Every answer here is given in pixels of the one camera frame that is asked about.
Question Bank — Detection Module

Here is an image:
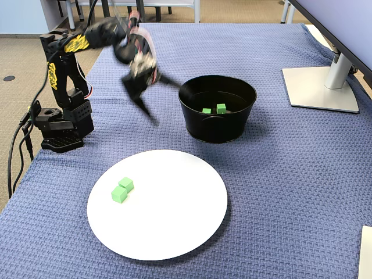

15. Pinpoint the thick black cable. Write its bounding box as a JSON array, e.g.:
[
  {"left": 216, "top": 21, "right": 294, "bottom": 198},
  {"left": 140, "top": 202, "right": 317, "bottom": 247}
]
[{"left": 7, "top": 116, "right": 30, "bottom": 200}]

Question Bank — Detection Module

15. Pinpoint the short black plug cable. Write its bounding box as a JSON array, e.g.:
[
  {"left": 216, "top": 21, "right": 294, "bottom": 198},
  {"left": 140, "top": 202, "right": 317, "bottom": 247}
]
[{"left": 22, "top": 124, "right": 33, "bottom": 160}]

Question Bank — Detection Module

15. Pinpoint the grey chair leg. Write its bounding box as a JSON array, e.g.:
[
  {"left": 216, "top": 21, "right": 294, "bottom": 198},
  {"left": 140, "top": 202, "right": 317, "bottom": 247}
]
[{"left": 280, "top": 0, "right": 295, "bottom": 24}]

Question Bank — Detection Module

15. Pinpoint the red white servo wire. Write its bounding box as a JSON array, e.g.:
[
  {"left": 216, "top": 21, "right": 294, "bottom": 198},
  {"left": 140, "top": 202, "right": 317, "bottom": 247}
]
[{"left": 127, "top": 11, "right": 162, "bottom": 84}]

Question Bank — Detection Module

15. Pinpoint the white round plate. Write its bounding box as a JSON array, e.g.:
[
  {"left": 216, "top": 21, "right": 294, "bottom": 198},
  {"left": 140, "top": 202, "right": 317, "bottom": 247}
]
[{"left": 87, "top": 149, "right": 229, "bottom": 262}]

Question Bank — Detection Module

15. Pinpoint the thin black cable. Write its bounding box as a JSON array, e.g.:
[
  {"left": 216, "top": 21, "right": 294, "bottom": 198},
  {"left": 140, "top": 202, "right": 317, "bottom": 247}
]
[{"left": 13, "top": 34, "right": 67, "bottom": 191}]

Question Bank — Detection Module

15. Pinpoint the blue woven cloth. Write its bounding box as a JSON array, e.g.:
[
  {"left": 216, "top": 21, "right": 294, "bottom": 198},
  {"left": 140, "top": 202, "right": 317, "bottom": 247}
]
[{"left": 0, "top": 22, "right": 372, "bottom": 279}]

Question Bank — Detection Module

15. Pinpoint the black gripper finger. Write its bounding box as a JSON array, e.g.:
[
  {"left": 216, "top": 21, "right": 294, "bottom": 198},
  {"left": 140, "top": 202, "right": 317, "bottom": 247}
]
[
  {"left": 156, "top": 76, "right": 183, "bottom": 88},
  {"left": 127, "top": 90, "right": 160, "bottom": 126}
]

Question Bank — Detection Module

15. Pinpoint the white table leg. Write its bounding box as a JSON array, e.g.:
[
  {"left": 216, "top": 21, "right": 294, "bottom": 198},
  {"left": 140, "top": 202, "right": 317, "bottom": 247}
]
[{"left": 67, "top": 0, "right": 77, "bottom": 31}]

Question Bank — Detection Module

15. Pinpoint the black round bowl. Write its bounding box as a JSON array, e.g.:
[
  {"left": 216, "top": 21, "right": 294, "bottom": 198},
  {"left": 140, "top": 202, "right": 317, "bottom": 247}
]
[{"left": 177, "top": 74, "right": 258, "bottom": 144}]

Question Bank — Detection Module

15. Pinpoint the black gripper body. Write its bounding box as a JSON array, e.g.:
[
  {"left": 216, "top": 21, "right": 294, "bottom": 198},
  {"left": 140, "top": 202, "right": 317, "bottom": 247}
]
[{"left": 121, "top": 69, "right": 160, "bottom": 96}]

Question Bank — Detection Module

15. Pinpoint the white flat board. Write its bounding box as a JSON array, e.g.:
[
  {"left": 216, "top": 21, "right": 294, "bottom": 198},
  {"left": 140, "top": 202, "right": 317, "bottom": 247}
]
[{"left": 359, "top": 226, "right": 372, "bottom": 279}]

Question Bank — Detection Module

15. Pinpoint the computer monitor screen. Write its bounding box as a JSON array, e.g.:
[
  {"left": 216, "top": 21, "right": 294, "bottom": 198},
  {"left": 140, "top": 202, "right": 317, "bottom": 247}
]
[{"left": 289, "top": 0, "right": 372, "bottom": 77}]

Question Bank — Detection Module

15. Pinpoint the silver monitor stand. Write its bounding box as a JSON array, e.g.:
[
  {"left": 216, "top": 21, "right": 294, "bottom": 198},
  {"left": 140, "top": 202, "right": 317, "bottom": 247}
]
[{"left": 282, "top": 43, "right": 361, "bottom": 114}]

